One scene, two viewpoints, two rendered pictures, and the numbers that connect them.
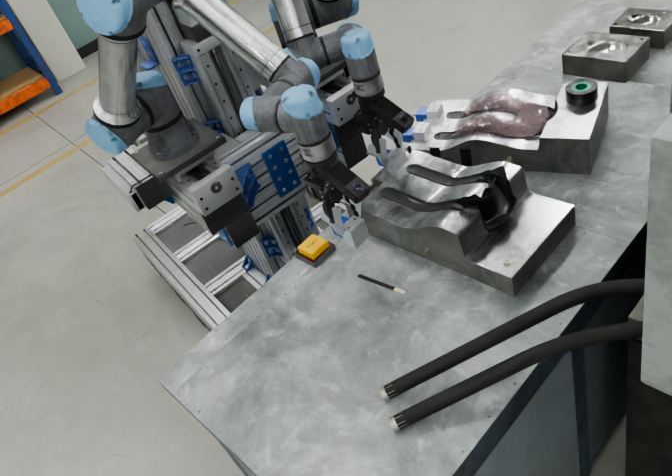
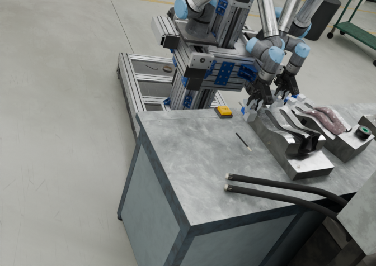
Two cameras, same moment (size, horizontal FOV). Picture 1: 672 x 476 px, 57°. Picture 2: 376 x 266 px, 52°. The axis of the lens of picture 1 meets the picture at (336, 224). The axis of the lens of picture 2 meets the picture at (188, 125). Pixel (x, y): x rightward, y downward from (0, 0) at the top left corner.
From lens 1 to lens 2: 0.66 m
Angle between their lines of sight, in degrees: 4
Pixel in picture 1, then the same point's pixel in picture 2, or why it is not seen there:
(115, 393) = (69, 110)
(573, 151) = (346, 150)
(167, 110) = (207, 17)
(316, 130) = (273, 67)
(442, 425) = (241, 200)
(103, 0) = not seen: outside the picture
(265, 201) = (207, 80)
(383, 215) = (261, 118)
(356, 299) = (230, 140)
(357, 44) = (303, 50)
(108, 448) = (54, 130)
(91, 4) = not seen: outside the picture
